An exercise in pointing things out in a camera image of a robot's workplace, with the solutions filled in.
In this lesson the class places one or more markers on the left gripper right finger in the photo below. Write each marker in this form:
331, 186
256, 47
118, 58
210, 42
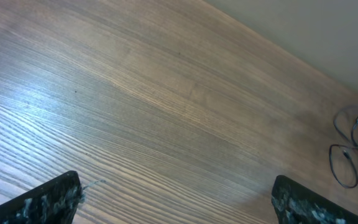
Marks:
294, 203

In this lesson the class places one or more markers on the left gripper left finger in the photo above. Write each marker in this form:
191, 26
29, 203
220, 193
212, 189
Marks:
53, 202

